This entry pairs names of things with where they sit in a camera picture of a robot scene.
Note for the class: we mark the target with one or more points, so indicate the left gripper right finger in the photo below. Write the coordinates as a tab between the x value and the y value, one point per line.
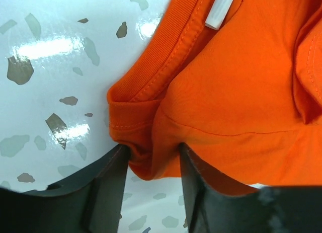
215	202

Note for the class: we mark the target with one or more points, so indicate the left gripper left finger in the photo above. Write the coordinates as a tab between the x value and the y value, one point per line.
89	200

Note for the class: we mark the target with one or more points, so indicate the orange t shirt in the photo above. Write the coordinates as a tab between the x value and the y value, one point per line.
238	81

